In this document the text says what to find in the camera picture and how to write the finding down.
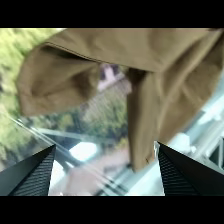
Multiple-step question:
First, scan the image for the brown shirt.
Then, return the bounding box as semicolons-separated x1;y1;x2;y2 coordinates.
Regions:
15;28;224;173

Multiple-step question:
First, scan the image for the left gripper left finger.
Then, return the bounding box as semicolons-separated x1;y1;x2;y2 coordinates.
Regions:
0;143;57;197

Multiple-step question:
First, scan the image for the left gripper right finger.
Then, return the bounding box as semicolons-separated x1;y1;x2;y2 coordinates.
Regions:
156;140;224;197

